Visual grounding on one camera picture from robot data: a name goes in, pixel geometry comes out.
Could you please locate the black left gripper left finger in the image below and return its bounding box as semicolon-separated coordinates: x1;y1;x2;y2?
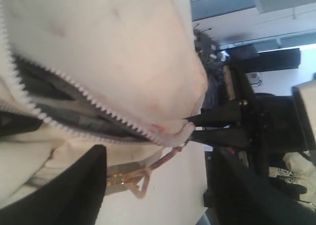
0;145;107;225

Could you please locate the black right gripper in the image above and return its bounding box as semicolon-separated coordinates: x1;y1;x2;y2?
185;83;311;153

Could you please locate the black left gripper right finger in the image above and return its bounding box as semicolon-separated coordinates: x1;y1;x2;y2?
210;148;316;225

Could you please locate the white canvas duffel bag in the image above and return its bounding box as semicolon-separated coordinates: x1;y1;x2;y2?
0;0;207;207

